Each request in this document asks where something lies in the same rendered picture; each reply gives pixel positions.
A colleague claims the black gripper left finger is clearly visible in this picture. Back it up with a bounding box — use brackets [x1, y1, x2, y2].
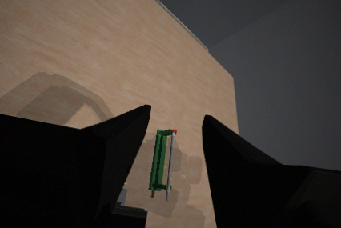
[0, 105, 151, 228]

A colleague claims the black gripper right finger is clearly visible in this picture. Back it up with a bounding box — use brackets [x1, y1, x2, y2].
[202, 115, 341, 228]

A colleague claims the long grey pin with red head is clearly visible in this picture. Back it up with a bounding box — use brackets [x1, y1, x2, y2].
[166, 130, 177, 201]

